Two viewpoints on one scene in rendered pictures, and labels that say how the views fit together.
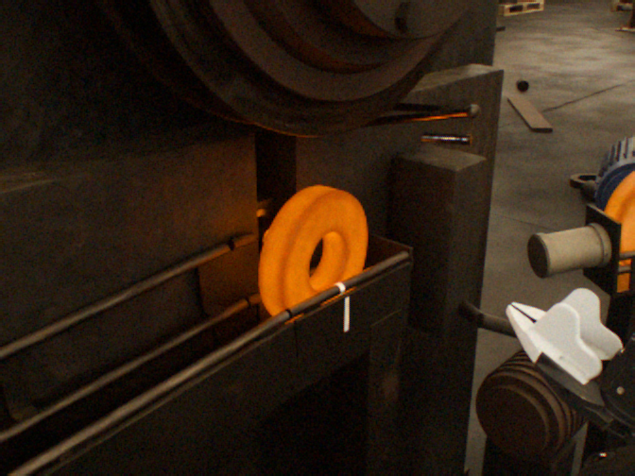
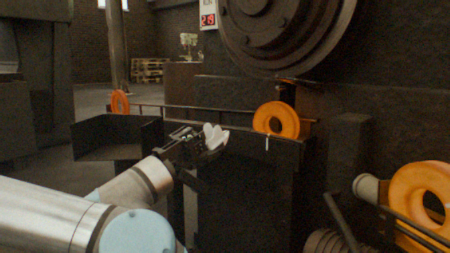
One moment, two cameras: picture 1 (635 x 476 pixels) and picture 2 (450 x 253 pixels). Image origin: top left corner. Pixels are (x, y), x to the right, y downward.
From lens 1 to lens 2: 1.08 m
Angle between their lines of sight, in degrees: 86
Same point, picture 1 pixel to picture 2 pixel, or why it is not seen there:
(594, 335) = (212, 140)
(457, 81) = (414, 91)
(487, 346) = not seen: outside the picture
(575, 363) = not seen: hidden behind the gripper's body
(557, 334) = (207, 132)
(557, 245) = (362, 179)
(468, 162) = (344, 118)
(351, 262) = (284, 133)
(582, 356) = not seen: hidden behind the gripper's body
